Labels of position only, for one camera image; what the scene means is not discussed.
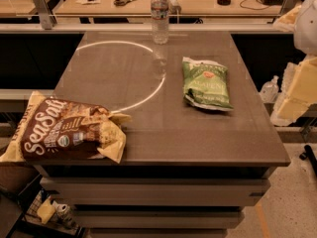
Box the small clear bottle on shelf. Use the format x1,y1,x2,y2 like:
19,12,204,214
259,75,279,103

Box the grey metal bracket left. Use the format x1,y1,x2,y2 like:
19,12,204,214
33,0,56,30

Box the clear plastic water bottle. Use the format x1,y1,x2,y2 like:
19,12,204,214
151,0,169,45

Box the yellow sponge in basket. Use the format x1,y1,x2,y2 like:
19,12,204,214
37,199,55,224

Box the black caster wheel leg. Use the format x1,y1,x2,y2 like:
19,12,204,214
299,145,317,177

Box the black cable on desk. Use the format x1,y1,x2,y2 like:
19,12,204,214
239,0,269,11

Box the brown sea salt chip bag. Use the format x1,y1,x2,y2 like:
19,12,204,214
0,91,131,163

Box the green jalapeno chip bag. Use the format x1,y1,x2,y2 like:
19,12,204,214
182,57,234,111

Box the white power strip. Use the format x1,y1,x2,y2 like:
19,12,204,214
168,0,181,14

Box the black handled scissors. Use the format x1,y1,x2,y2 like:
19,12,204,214
113,0,137,7

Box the black wire basket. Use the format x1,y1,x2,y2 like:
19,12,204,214
20,188,87,238

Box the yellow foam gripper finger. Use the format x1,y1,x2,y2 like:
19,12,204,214
275,57,317,122
273,5,301,31

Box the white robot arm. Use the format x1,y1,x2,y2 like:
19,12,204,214
270,0,317,126

